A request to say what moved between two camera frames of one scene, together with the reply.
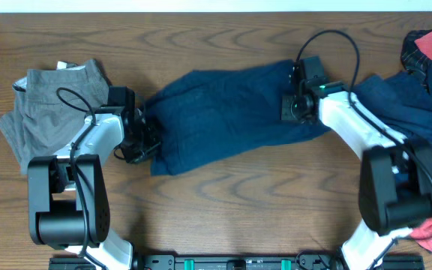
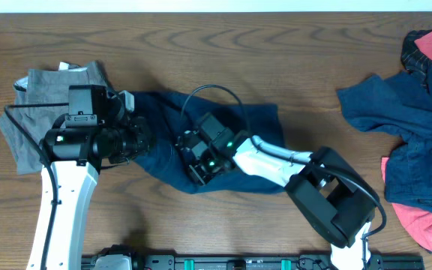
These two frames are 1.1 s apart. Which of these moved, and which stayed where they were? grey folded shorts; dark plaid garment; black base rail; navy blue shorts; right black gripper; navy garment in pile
Moved: right black gripper; navy blue shorts
Stayed: black base rail; navy garment in pile; grey folded shorts; dark plaid garment
